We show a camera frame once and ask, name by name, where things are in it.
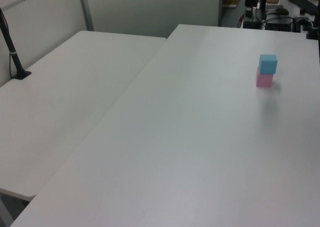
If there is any pink cube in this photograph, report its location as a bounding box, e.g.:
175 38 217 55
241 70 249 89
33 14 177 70
255 67 274 88

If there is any blue cube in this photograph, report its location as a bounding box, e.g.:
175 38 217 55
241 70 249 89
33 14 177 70
258 54 278 75

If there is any black monitor stand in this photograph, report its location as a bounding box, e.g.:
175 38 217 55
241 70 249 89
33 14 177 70
242 0 262 29

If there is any black electronics box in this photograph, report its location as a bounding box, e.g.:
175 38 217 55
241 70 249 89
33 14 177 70
265 16 293 32

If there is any black computer mouse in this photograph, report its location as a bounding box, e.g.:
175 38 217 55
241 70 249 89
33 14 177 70
273 7 290 16

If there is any black clamp at table edge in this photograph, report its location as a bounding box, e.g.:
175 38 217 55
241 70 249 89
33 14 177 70
292 16 320 40

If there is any grey partition frame post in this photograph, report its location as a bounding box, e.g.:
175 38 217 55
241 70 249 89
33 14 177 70
77 0 95 32

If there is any black cable on pole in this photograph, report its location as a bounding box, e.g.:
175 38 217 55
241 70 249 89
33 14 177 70
0 11 18 78

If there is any black camera stand pole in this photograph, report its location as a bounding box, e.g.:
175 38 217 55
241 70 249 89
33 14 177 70
0 7 32 80

